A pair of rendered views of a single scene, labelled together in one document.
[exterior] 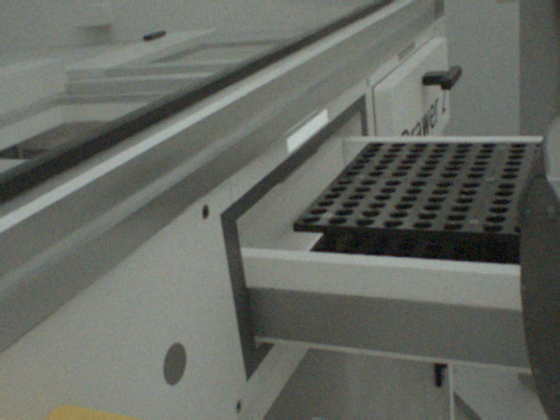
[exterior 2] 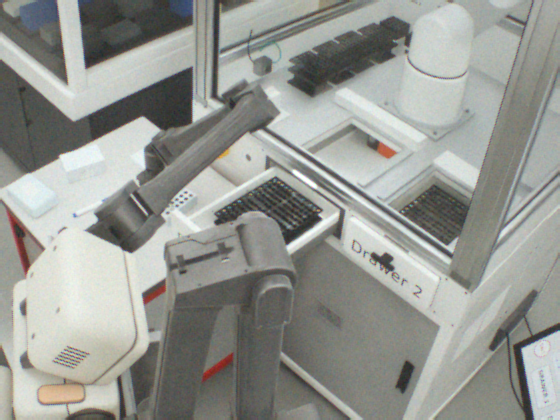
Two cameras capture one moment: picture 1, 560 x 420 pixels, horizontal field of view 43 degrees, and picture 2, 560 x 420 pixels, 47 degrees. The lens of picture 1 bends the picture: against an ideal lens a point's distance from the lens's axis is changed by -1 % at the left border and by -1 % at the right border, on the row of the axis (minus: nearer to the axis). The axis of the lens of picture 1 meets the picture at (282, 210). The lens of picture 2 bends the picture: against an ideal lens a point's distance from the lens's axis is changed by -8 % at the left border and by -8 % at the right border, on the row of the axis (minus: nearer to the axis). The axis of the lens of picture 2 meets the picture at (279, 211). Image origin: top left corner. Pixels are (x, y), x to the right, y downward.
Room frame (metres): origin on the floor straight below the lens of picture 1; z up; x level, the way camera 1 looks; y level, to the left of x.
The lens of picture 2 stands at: (0.85, -1.38, 2.14)
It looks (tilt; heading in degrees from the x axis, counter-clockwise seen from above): 44 degrees down; 107
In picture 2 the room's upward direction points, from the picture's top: 5 degrees clockwise
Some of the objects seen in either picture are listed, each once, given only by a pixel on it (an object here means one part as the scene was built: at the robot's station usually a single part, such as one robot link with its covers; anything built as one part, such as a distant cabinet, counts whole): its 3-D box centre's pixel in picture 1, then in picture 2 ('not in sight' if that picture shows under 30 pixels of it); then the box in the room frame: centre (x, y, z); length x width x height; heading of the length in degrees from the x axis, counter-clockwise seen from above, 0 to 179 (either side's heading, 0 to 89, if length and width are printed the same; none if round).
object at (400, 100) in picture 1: (417, 106); (389, 262); (0.79, -0.17, 0.87); 0.29 x 0.02 x 0.11; 155
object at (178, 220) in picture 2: not in sight; (210, 255); (0.37, -0.32, 0.87); 0.29 x 0.02 x 0.11; 155
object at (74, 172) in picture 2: not in sight; (82, 163); (-0.19, -0.07, 0.79); 0.13 x 0.09 x 0.05; 49
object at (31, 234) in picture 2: not in sight; (136, 284); (0.00, -0.13, 0.38); 0.62 x 0.58 x 0.76; 155
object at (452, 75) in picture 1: (440, 78); (385, 259); (0.78, -0.19, 0.91); 0.07 x 0.04 x 0.01; 155
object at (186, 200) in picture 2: not in sight; (172, 204); (0.15, -0.11, 0.78); 0.12 x 0.08 x 0.04; 73
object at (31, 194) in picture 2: not in sight; (32, 194); (-0.26, -0.25, 0.78); 0.15 x 0.10 x 0.04; 162
